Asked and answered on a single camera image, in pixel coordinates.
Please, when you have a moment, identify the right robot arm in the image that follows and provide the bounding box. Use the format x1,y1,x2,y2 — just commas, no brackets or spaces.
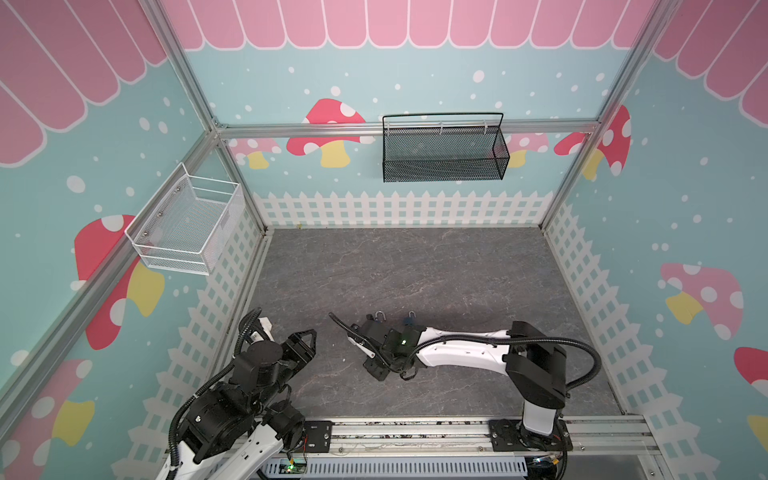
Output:
329,313,602,451

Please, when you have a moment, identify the white slotted cable duct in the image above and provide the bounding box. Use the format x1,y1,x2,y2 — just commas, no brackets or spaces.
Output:
261,456,529,479

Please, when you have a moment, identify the left green circuit board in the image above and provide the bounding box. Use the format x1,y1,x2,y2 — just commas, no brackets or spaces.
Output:
279,459,307,475

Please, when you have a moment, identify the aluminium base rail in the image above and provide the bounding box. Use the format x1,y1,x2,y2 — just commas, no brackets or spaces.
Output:
293,415,660,458

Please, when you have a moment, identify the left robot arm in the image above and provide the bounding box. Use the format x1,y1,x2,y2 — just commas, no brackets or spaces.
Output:
158,309,317,479

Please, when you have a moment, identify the black wire mesh basket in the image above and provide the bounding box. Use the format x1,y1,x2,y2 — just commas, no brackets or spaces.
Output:
381,112,511,183

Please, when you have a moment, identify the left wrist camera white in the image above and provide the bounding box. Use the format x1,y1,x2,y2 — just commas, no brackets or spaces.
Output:
251,317,274,341

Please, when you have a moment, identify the green circuit board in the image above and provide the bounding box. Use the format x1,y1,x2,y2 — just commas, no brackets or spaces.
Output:
279,459,307,475
533,454,562,469

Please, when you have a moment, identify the white wire mesh basket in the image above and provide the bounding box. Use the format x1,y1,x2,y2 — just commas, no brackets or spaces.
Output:
125,164,245,276

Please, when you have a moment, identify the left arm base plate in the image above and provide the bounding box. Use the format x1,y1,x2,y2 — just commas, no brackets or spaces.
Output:
289,420,334,453

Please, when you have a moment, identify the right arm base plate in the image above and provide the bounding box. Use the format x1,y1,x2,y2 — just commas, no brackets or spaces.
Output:
488,418,573,452

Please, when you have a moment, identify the right green circuit board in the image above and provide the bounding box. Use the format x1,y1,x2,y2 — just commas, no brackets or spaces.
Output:
533,454,562,469

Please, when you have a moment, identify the small dark blue padlock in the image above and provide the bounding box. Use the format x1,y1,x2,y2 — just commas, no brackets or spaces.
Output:
404,311,418,327

